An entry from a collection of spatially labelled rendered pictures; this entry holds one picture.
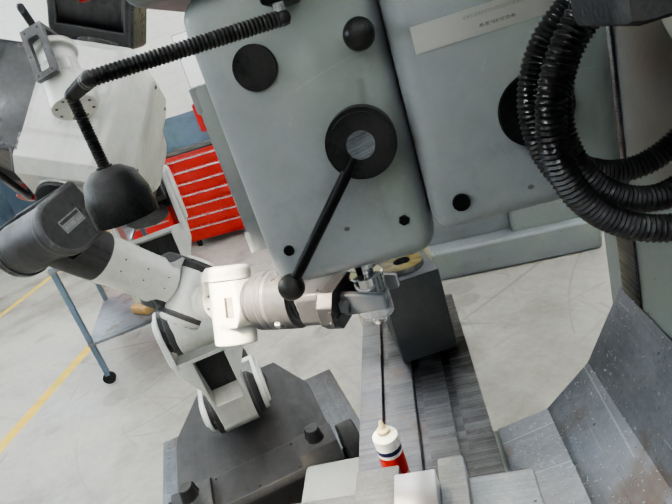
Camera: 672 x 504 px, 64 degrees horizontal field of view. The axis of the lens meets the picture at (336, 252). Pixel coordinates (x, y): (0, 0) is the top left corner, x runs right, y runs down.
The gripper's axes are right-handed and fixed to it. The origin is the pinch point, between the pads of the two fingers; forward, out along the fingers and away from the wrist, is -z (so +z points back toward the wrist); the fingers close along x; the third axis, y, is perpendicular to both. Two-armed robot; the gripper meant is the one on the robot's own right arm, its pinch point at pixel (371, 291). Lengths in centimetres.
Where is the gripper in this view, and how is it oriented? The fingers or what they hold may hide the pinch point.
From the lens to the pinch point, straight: 72.2
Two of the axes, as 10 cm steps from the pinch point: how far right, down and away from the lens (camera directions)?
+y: 2.8, 8.9, 3.5
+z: -8.9, 1.1, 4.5
